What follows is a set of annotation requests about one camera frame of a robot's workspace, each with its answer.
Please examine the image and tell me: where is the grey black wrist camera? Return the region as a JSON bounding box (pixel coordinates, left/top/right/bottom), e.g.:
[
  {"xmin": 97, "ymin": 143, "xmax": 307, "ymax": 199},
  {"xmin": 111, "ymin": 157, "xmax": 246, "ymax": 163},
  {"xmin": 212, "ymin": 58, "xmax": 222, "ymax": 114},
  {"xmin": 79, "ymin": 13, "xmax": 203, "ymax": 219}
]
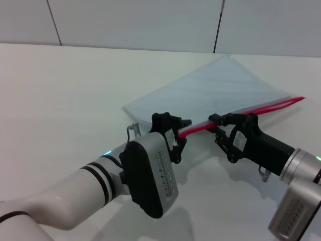
[
  {"xmin": 267, "ymin": 180, "xmax": 321, "ymax": 241},
  {"xmin": 118, "ymin": 132, "xmax": 180, "ymax": 219}
]

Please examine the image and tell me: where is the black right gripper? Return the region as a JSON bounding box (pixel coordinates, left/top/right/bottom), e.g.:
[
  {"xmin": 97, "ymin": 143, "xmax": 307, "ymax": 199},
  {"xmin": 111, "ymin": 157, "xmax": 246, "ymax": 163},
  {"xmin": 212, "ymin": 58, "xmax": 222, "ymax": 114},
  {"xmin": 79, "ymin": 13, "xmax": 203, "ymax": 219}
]
[{"xmin": 208, "ymin": 112, "xmax": 296, "ymax": 177}]

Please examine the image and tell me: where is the silver left arm cable connector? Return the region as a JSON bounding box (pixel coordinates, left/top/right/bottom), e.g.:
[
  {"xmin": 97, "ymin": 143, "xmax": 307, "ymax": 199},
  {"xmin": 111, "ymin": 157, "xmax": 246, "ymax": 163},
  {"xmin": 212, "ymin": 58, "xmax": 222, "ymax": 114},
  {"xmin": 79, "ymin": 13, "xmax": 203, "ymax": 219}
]
[{"xmin": 126, "ymin": 122, "xmax": 141, "ymax": 143}]

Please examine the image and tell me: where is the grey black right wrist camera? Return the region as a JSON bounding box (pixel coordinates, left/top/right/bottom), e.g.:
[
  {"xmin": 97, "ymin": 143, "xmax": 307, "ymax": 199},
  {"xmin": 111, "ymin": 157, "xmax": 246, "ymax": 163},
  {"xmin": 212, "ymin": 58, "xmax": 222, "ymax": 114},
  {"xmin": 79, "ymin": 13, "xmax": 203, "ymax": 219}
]
[{"xmin": 267, "ymin": 180, "xmax": 321, "ymax": 241}]

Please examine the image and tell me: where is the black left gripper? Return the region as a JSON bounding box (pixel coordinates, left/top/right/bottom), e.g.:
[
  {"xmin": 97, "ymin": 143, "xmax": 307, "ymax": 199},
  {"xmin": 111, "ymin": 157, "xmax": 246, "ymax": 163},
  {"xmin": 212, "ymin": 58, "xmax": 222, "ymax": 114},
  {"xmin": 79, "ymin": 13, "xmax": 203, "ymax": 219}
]
[{"xmin": 149, "ymin": 112, "xmax": 193, "ymax": 165}]

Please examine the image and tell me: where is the clear document bag red zipper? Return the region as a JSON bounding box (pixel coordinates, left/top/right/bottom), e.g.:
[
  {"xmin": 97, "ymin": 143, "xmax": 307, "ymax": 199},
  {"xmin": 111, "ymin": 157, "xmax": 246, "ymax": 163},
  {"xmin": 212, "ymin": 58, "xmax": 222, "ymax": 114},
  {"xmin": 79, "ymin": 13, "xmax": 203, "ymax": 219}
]
[{"xmin": 121, "ymin": 54, "xmax": 306, "ymax": 141}]

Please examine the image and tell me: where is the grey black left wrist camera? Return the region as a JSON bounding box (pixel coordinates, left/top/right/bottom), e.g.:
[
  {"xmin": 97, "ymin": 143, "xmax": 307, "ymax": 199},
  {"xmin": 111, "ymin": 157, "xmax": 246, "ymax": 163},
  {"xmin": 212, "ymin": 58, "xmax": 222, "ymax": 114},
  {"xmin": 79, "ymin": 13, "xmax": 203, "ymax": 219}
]
[{"xmin": 118, "ymin": 132, "xmax": 180, "ymax": 219}]

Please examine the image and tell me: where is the silver right arm cable connector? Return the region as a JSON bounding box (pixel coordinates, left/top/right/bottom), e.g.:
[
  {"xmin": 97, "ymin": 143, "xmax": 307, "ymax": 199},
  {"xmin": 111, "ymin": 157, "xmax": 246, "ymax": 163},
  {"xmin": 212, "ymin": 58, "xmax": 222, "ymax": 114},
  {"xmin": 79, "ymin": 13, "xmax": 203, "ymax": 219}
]
[{"xmin": 257, "ymin": 165, "xmax": 271, "ymax": 182}]

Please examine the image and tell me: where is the silver arm cable connector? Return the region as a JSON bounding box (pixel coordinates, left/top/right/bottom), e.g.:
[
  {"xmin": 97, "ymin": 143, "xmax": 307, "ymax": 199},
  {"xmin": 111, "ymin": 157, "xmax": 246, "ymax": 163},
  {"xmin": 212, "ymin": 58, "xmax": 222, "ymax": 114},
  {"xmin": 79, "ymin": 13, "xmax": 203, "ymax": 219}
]
[
  {"xmin": 257, "ymin": 165, "xmax": 271, "ymax": 182},
  {"xmin": 126, "ymin": 122, "xmax": 141, "ymax": 143}
]

